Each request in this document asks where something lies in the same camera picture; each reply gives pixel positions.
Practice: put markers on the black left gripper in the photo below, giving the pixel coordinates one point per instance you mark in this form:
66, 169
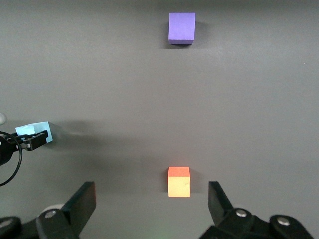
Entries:
6, 152

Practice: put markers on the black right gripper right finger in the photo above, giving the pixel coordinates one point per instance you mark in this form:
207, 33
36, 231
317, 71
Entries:
219, 206

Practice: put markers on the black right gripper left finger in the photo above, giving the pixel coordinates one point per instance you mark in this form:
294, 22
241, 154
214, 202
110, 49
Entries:
77, 211

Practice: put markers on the light blue block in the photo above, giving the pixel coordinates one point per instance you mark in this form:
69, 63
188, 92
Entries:
37, 127

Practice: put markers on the orange block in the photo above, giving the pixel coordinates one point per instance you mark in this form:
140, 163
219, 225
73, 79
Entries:
179, 184

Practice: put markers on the purple block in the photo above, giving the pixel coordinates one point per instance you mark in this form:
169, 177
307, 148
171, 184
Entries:
182, 27

